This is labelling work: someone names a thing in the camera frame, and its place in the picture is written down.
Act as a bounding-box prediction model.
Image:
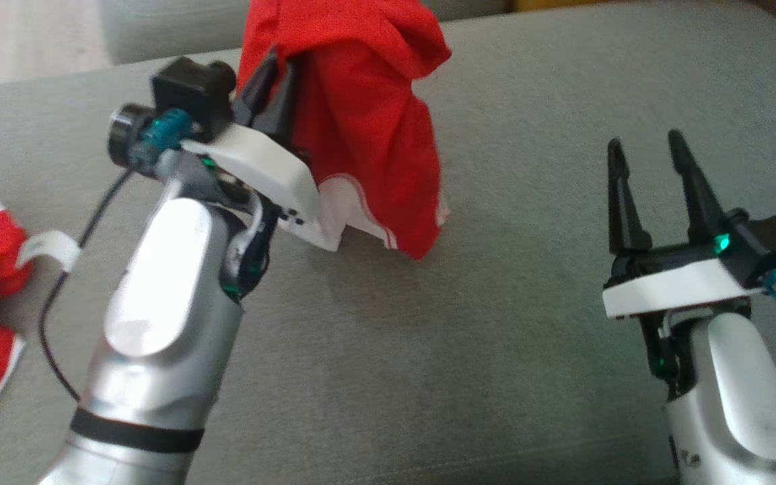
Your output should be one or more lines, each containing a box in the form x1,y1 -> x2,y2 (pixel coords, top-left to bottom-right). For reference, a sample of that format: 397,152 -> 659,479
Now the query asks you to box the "red white basketball jersey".
236,0 -> 453,262

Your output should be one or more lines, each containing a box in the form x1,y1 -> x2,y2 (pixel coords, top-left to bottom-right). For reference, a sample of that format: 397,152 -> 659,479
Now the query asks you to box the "large grey sofa ottoman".
0,0 -> 776,485

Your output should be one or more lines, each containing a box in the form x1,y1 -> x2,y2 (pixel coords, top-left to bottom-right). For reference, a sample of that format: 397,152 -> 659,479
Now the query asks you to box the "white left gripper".
183,53 -> 348,252

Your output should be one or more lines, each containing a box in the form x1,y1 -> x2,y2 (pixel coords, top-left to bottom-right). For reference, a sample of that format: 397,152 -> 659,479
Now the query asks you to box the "grey sofa seat cushion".
100,0 -> 517,66

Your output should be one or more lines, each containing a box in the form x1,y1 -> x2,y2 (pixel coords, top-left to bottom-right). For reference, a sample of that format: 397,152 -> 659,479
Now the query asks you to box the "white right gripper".
602,129 -> 766,321

